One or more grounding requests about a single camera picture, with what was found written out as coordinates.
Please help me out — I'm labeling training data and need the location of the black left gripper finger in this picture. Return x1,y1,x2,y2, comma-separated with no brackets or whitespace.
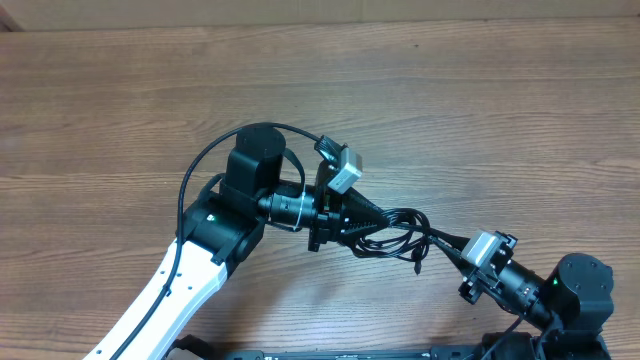
339,222,389,245
342,188,389,225

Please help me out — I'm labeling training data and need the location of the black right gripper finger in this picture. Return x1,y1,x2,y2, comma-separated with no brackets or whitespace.
429,228,470,250
432,239,474,280

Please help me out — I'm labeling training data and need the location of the black cable bundle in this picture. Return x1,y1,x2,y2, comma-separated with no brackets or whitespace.
344,207,464,276

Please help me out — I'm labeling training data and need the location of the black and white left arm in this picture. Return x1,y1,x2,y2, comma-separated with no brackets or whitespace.
87,123,390,359

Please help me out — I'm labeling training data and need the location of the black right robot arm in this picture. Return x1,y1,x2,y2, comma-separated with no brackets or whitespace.
429,229,614,359

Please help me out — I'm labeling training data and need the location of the brown cardboard backdrop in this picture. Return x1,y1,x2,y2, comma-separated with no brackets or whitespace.
1,0,639,31

